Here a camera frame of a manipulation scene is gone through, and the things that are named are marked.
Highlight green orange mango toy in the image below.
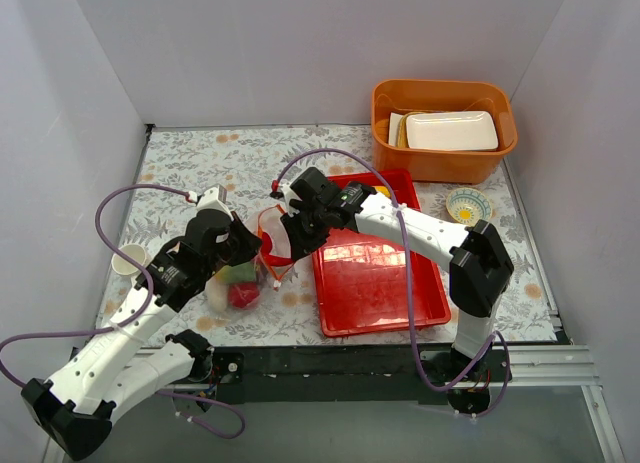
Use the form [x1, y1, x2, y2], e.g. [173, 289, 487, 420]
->
[215, 262, 258, 285]

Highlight clear zip top bag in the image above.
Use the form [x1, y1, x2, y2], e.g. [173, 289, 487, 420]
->
[216, 204, 294, 317]

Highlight red apple toy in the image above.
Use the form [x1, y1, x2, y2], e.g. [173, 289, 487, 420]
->
[227, 282, 260, 309]

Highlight red chili pepper toy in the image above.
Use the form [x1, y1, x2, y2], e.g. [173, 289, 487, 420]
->
[260, 233, 292, 267]

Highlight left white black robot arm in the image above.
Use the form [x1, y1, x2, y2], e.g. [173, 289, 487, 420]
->
[21, 209, 261, 461]

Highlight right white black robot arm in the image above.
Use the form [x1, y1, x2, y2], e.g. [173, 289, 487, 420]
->
[271, 167, 514, 381]

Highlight red plastic tray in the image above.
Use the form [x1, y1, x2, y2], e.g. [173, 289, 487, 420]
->
[312, 169, 451, 338]

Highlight orange plastic bin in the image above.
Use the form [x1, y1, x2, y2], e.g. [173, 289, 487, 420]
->
[371, 79, 518, 184]

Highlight white cup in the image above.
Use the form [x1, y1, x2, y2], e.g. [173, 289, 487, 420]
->
[111, 243, 147, 277]

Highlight yellow plates in bin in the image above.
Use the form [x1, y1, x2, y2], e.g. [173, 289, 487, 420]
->
[387, 112, 414, 148]

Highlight small patterned bowl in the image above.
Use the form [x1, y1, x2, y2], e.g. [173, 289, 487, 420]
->
[445, 187, 493, 226]

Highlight white rectangular plate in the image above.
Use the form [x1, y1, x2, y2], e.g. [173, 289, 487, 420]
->
[405, 111, 499, 151]

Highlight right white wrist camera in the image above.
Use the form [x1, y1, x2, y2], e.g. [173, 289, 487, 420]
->
[270, 180, 298, 205]

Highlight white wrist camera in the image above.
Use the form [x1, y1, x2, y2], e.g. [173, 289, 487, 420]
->
[270, 180, 298, 205]
[186, 185, 227, 211]

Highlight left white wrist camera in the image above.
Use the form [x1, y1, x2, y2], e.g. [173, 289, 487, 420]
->
[186, 185, 227, 211]

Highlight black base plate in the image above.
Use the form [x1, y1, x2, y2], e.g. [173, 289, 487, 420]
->
[154, 346, 519, 414]

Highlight aluminium frame rail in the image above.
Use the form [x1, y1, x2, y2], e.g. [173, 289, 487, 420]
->
[63, 302, 600, 390]

